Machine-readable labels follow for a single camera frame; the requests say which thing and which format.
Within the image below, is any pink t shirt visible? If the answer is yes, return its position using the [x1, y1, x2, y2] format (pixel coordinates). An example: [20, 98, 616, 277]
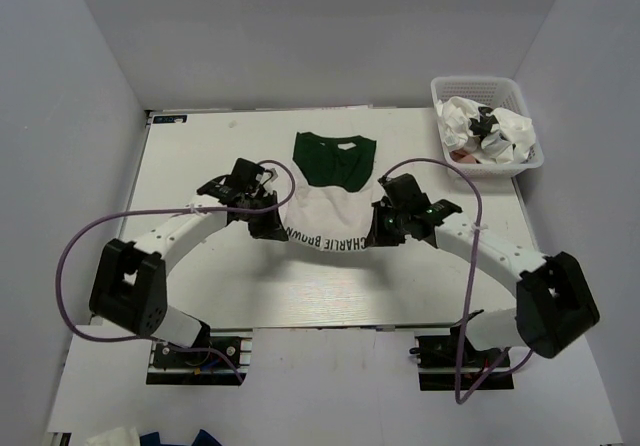
[450, 150, 478, 164]

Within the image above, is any white green Charlie Brown shirt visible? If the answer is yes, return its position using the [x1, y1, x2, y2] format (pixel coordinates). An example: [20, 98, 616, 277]
[284, 132, 377, 254]

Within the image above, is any white t shirt black print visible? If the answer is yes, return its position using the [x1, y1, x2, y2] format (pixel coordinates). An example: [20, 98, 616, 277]
[435, 96, 536, 165]

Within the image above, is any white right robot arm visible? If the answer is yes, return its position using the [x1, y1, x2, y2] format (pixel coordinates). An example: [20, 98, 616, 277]
[365, 174, 600, 365]

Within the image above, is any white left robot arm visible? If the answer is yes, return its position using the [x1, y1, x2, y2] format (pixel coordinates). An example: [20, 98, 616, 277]
[89, 158, 288, 365]

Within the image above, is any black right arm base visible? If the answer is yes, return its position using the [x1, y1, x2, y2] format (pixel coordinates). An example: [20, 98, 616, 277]
[409, 335, 514, 392]

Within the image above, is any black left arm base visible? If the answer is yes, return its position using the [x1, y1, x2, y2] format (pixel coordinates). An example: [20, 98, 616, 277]
[146, 330, 253, 386]

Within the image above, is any white plastic basket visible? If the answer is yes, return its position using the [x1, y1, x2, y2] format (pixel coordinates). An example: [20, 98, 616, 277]
[431, 76, 544, 178]

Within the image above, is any small label sticker on table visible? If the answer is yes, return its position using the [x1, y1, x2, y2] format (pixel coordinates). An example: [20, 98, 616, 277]
[152, 115, 188, 124]

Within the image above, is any blue cloth at bottom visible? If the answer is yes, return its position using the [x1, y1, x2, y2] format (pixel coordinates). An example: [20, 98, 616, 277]
[139, 429, 222, 446]

